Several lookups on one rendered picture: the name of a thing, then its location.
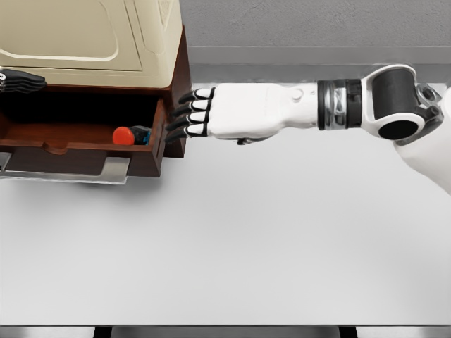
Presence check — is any beige and brown cabinet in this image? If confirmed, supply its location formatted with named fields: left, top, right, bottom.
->
left=0, top=0, right=193, bottom=158

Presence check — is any brown wooden drawer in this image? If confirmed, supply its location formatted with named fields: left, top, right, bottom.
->
left=0, top=84, right=168, bottom=179

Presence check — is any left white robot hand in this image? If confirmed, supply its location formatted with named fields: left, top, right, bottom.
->
left=0, top=68, right=47, bottom=94

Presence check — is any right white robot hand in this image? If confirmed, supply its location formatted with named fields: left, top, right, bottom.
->
left=164, top=83, right=287, bottom=146

